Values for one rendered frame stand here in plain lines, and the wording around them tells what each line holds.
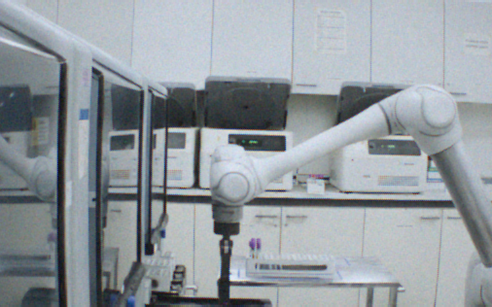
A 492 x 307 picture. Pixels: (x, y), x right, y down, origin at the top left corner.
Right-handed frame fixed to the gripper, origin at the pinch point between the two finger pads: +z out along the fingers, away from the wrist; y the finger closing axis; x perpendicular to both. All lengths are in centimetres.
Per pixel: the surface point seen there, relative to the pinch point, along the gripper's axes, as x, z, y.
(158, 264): -20.7, -1.3, -24.2
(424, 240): 128, 23, -226
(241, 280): 5.9, 2.8, -25.1
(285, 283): 19.9, 3.2, -24.1
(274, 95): 31, -63, -254
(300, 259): 25.2, -3.5, -30.1
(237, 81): 8, -71, -243
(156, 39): -45, -96, -255
